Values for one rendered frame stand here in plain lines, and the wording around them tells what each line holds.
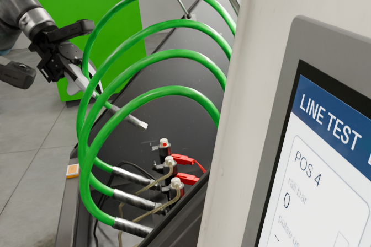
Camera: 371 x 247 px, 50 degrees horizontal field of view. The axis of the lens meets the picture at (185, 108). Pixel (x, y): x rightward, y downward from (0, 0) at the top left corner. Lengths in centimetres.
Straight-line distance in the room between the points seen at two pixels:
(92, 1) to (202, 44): 302
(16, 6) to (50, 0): 308
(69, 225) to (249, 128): 65
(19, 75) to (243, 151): 39
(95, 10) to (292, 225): 388
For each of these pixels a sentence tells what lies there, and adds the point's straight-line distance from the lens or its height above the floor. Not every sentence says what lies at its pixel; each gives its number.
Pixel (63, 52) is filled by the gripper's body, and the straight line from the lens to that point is 96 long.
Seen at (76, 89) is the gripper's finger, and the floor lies 121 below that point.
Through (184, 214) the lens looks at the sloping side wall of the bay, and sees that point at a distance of 53.
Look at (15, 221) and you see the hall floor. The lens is 279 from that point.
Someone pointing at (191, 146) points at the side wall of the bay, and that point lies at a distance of 123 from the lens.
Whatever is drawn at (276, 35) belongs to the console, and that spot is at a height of 142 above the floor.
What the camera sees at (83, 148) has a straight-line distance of 67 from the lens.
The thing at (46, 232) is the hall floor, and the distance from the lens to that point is 260.
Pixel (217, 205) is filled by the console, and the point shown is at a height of 123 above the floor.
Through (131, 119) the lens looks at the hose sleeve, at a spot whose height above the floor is 113.
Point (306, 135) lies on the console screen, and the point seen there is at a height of 138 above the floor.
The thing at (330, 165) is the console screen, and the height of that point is 137.
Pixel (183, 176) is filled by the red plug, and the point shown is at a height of 108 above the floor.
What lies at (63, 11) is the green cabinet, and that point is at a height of 99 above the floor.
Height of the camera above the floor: 150
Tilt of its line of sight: 23 degrees down
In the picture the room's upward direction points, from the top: 6 degrees counter-clockwise
